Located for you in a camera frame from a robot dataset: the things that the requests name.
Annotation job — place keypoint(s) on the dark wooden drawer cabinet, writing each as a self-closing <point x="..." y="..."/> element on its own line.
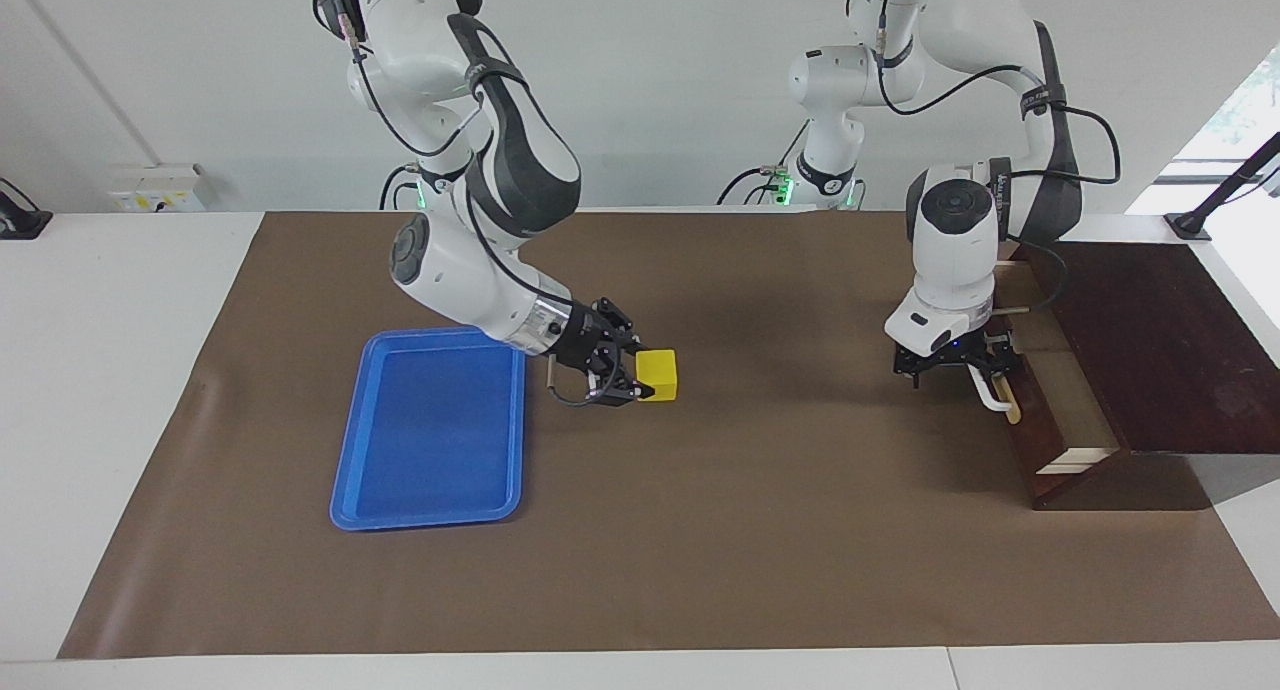
<point x="1180" y="350"/>

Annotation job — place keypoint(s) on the black table mount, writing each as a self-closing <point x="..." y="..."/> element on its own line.
<point x="20" y="222"/>

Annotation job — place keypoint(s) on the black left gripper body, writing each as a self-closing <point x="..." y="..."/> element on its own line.
<point x="950" y="362"/>

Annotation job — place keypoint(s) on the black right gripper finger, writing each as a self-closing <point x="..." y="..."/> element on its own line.
<point x="628" y="347"/>
<point x="622" y="392"/>

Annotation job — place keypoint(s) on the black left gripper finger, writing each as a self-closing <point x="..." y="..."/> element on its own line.
<point x="981" y="382"/>
<point x="1006" y="375"/>

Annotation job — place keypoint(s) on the black clamp stand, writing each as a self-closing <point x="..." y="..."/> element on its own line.
<point x="1225" y="188"/>

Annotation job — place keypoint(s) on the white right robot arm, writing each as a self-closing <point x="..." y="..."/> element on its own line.
<point x="520" y="160"/>

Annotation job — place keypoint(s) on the bright window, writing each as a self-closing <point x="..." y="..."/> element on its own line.
<point x="1240" y="110"/>

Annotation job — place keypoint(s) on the blue plastic tray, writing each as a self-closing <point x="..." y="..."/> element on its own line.
<point x="430" y="440"/>

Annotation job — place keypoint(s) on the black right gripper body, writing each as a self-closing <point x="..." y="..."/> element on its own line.
<point x="585" y="345"/>

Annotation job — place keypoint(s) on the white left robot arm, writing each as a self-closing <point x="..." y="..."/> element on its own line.
<point x="955" y="240"/>

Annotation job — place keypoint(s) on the yellow cube block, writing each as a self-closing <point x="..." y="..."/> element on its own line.
<point x="660" y="375"/>

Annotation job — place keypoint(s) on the white wall socket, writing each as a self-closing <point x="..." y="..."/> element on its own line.
<point x="155" y="190"/>

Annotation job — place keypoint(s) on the brown paper table mat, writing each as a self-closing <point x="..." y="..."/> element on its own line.
<point x="750" y="530"/>

